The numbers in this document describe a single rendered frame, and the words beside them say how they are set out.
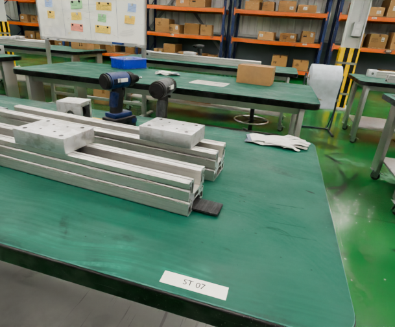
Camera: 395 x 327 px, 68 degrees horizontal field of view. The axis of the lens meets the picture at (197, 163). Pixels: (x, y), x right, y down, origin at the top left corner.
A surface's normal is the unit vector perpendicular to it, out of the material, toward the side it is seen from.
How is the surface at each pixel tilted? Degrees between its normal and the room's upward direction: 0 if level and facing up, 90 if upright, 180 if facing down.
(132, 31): 90
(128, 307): 0
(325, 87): 103
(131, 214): 0
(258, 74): 89
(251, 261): 0
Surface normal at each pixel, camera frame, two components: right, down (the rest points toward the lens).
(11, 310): 0.07, -0.91
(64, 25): -0.28, 0.37
